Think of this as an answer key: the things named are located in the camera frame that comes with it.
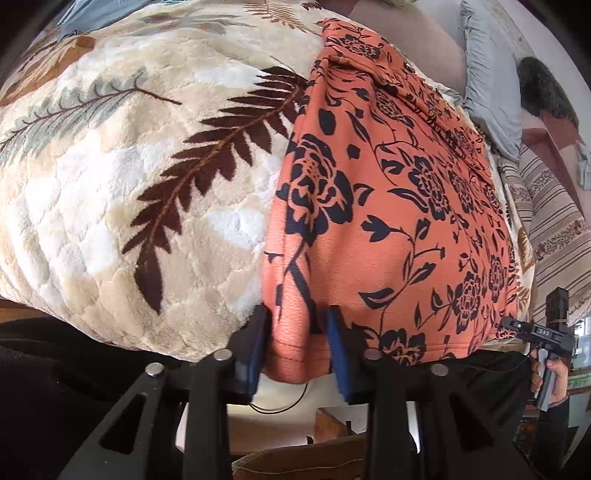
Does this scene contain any orange floral blouse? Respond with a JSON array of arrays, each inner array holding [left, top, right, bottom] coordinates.
[[263, 18, 517, 383]]

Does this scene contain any person right hand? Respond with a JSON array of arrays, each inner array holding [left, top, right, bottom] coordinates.
[[529, 349, 570, 406]]

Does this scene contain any striped floral bedding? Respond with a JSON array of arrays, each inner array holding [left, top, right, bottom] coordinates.
[[494, 146, 590, 325]]

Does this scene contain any brown wooden furniture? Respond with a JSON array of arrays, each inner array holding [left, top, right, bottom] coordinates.
[[232, 408, 367, 480]]

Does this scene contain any crumpled grey purple cloth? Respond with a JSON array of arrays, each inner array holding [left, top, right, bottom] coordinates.
[[575, 142, 591, 191]]

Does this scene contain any black furry garment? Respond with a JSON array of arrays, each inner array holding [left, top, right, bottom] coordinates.
[[517, 56, 579, 128]]

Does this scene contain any light blue pillow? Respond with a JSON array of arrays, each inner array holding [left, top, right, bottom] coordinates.
[[460, 1, 522, 161]]

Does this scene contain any leaf pattern fleece blanket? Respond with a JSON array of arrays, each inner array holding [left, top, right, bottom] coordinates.
[[1, 1, 518, 360]]

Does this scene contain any pink mauve bed sheet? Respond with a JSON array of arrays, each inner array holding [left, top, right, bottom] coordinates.
[[321, 0, 467, 95]]

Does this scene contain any blue denim garment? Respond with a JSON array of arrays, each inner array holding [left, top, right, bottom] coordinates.
[[57, 0, 151, 39]]

